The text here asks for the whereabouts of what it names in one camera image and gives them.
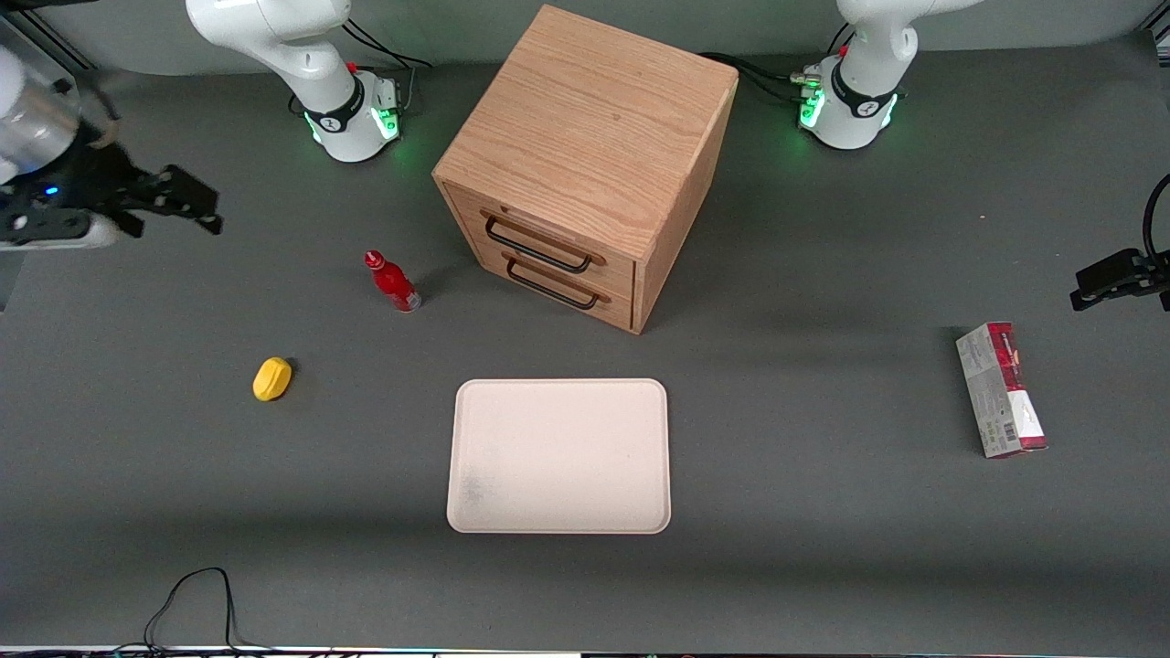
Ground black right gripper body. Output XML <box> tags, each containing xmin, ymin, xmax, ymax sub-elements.
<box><xmin>0</xmin><ymin>139</ymin><xmax>171</xmax><ymax>225</ymax></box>

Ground long black drawer handle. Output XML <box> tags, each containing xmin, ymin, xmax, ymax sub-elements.
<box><xmin>483</xmin><ymin>212</ymin><xmax>595</xmax><ymax>274</ymax></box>

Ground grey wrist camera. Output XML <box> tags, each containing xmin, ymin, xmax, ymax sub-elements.
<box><xmin>0</xmin><ymin>212</ymin><xmax>122</xmax><ymax>250</ymax></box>

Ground red coke bottle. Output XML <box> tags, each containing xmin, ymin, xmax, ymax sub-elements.
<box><xmin>364</xmin><ymin>249</ymin><xmax>422</xmax><ymax>313</ymax></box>

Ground black right arm base cables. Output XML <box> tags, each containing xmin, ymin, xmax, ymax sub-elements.
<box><xmin>342</xmin><ymin>18</ymin><xmax>436</xmax><ymax>115</ymax></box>

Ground wooden drawer with short handle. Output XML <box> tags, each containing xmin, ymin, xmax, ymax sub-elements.
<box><xmin>475</xmin><ymin>242</ymin><xmax>637</xmax><ymax>332</ymax></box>

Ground short black drawer handle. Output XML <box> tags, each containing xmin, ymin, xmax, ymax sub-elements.
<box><xmin>505</xmin><ymin>258</ymin><xmax>601</xmax><ymax>310</ymax></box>

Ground red and grey carton box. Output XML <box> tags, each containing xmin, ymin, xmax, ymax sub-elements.
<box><xmin>955</xmin><ymin>321</ymin><xmax>1048</xmax><ymax>459</ymax></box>

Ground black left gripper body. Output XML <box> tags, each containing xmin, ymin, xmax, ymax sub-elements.
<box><xmin>1133</xmin><ymin>249</ymin><xmax>1170</xmax><ymax>313</ymax></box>

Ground wooden drawer cabinet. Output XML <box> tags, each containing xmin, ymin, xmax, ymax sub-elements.
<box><xmin>432</xmin><ymin>5</ymin><xmax>739</xmax><ymax>335</ymax></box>

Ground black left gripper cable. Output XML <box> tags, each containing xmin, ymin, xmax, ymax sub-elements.
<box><xmin>1142</xmin><ymin>174</ymin><xmax>1170</xmax><ymax>264</ymax></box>

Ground yellow plastic lemon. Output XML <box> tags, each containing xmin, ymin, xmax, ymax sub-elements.
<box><xmin>252</xmin><ymin>356</ymin><xmax>293</xmax><ymax>402</ymax></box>

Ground wooden drawer with long handle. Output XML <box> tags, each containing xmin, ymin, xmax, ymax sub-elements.
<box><xmin>445</xmin><ymin>183</ymin><xmax>639</xmax><ymax>298</ymax></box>

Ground thin black looped cable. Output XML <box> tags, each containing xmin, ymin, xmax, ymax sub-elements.
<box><xmin>142</xmin><ymin>567</ymin><xmax>275</xmax><ymax>655</ymax></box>

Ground beige plastic tray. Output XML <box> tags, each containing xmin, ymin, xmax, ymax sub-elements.
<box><xmin>446</xmin><ymin>378</ymin><xmax>672</xmax><ymax>536</ymax></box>

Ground black arm base cables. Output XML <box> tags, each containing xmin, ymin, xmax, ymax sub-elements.
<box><xmin>342</xmin><ymin>18</ymin><xmax>436</xmax><ymax>115</ymax></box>
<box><xmin>699</xmin><ymin>23</ymin><xmax>856</xmax><ymax>103</ymax></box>

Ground black left arm base cables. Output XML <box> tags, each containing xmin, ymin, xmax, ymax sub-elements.
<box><xmin>699</xmin><ymin>23</ymin><xmax>856</xmax><ymax>103</ymax></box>

